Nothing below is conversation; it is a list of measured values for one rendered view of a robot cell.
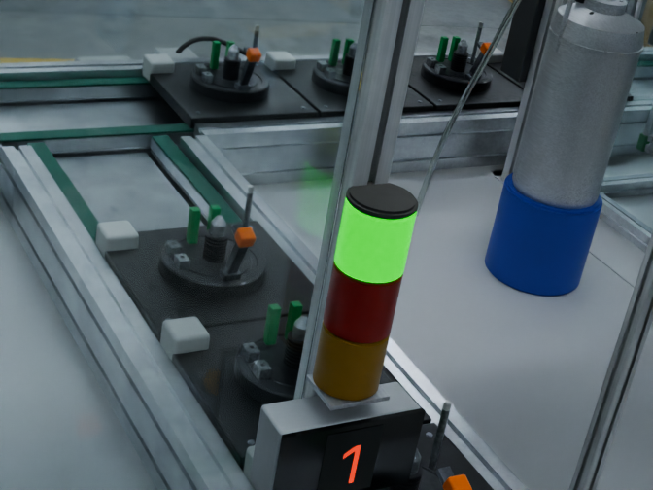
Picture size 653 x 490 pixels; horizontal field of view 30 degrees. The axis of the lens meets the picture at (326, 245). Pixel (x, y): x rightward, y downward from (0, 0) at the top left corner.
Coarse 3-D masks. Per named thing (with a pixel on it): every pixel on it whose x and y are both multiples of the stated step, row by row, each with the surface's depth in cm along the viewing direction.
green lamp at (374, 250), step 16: (352, 208) 83; (352, 224) 83; (368, 224) 82; (384, 224) 82; (400, 224) 82; (352, 240) 83; (368, 240) 82; (384, 240) 82; (400, 240) 83; (336, 256) 85; (352, 256) 83; (368, 256) 83; (384, 256) 83; (400, 256) 84; (352, 272) 84; (368, 272) 83; (384, 272) 84; (400, 272) 85
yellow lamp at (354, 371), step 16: (320, 336) 89; (336, 336) 87; (320, 352) 89; (336, 352) 87; (352, 352) 87; (368, 352) 87; (384, 352) 88; (320, 368) 89; (336, 368) 88; (352, 368) 87; (368, 368) 88; (320, 384) 89; (336, 384) 88; (352, 384) 88; (368, 384) 88; (352, 400) 89
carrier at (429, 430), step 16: (448, 400) 124; (448, 416) 124; (432, 432) 136; (432, 448) 126; (448, 448) 134; (416, 464) 120; (432, 464) 127; (448, 464) 132; (464, 464) 132; (416, 480) 120; (432, 480) 126; (480, 480) 130
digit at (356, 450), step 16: (352, 432) 90; (368, 432) 91; (336, 448) 90; (352, 448) 91; (368, 448) 92; (336, 464) 91; (352, 464) 92; (368, 464) 92; (320, 480) 91; (336, 480) 92; (352, 480) 93; (368, 480) 93
